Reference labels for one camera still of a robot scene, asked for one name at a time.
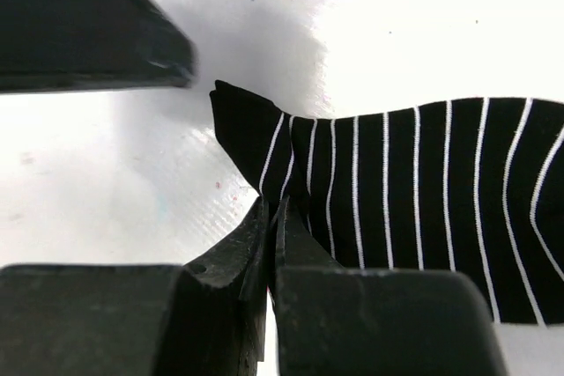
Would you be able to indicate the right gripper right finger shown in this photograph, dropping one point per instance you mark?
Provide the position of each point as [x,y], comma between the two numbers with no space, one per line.
[337,321]

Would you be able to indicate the black sock with purple stripes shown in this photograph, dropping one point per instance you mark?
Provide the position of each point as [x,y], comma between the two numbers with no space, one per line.
[471,185]

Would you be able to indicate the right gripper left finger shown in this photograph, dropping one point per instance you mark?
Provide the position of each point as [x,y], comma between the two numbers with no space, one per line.
[206,317]

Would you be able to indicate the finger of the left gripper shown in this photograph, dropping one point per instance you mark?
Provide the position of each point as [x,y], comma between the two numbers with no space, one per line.
[77,45]

